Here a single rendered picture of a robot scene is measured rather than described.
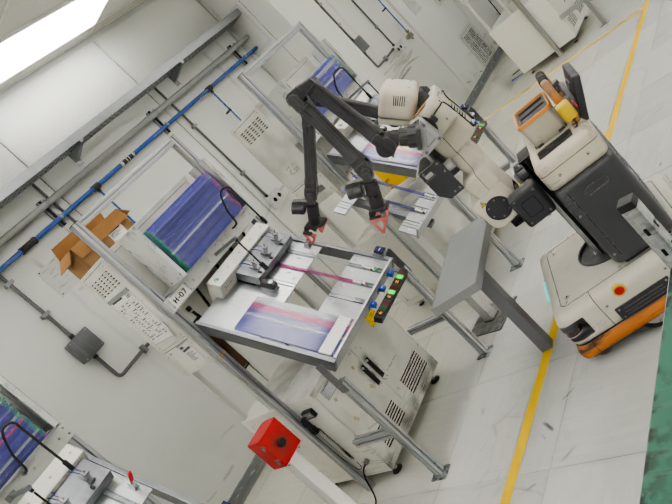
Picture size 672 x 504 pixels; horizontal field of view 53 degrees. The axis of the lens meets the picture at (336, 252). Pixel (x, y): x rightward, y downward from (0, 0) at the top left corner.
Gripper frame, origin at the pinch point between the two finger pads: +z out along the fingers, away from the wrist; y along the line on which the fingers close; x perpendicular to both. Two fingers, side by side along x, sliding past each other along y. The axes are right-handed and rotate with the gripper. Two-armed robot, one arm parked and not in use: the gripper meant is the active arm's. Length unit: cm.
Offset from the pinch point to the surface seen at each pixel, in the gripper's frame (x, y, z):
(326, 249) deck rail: -0.5, -8.4, 15.0
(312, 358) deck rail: 26, 59, 14
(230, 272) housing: -32.2, 30.6, 6.9
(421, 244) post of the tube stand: 40, -39, 25
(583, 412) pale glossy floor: 135, 45, 16
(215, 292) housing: -35, 41, 12
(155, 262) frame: -58, 50, -8
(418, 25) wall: -139, -522, 118
